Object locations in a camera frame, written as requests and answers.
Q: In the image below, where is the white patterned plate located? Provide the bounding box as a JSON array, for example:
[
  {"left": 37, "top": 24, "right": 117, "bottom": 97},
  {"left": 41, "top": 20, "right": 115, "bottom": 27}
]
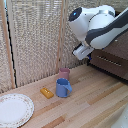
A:
[{"left": 0, "top": 93, "right": 35, "bottom": 128}]

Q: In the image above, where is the white rounded object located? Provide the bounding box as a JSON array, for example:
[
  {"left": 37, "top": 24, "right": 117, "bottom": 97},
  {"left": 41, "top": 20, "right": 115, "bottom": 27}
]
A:
[{"left": 111, "top": 103, "right": 128, "bottom": 128}]

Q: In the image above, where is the yellow rectangular block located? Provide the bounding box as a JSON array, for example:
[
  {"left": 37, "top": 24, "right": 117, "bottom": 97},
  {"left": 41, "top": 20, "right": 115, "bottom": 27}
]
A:
[{"left": 40, "top": 87, "right": 55, "bottom": 100}]

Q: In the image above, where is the brown drawer with short handle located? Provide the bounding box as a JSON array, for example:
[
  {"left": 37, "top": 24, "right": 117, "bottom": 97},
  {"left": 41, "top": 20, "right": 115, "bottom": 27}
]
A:
[{"left": 94, "top": 36, "right": 128, "bottom": 62}]

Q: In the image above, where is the dark brown drawer cabinet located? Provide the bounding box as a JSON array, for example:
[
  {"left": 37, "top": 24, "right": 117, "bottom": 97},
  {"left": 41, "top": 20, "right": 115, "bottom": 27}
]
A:
[{"left": 87, "top": 9, "right": 128, "bottom": 83}]

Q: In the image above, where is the wooden screen post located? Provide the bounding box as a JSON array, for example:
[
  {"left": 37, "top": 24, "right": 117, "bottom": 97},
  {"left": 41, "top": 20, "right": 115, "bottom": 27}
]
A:
[
  {"left": 0, "top": 0, "right": 17, "bottom": 90},
  {"left": 57, "top": 0, "right": 66, "bottom": 72}
]

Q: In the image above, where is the long silver drawer handle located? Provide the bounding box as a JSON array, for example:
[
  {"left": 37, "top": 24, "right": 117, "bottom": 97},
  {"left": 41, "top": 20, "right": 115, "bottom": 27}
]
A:
[{"left": 97, "top": 55, "right": 122, "bottom": 67}]

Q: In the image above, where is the brown drawer with long handle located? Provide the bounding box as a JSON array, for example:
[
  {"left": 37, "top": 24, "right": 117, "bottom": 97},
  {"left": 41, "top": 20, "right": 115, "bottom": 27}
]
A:
[{"left": 89, "top": 49, "right": 128, "bottom": 81}]

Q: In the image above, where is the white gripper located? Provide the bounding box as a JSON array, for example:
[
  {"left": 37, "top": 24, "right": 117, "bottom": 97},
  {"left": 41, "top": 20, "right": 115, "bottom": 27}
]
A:
[{"left": 72, "top": 42, "right": 95, "bottom": 63}]

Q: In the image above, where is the blue mug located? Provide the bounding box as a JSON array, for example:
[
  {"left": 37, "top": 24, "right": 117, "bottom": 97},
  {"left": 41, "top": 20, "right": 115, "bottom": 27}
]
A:
[{"left": 55, "top": 77, "right": 73, "bottom": 99}]

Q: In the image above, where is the pink cup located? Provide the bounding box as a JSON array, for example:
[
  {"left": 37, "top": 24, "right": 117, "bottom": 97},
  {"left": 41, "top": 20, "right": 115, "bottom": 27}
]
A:
[{"left": 58, "top": 67, "right": 71, "bottom": 81}]

